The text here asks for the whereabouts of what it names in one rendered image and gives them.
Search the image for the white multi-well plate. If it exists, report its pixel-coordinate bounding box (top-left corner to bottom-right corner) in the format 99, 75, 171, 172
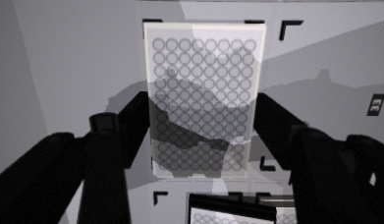
143, 23, 266, 179
258, 196, 297, 224

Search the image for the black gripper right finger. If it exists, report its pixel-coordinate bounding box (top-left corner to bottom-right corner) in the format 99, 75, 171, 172
253, 92, 384, 224

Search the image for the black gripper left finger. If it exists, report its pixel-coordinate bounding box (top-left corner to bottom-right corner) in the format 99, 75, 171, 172
0, 91, 150, 224

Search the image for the grey deck plate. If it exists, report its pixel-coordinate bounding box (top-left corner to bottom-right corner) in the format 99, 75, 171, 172
12, 0, 384, 224

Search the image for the grey well plate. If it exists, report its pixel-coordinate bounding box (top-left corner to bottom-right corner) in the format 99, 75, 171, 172
188, 194, 277, 224

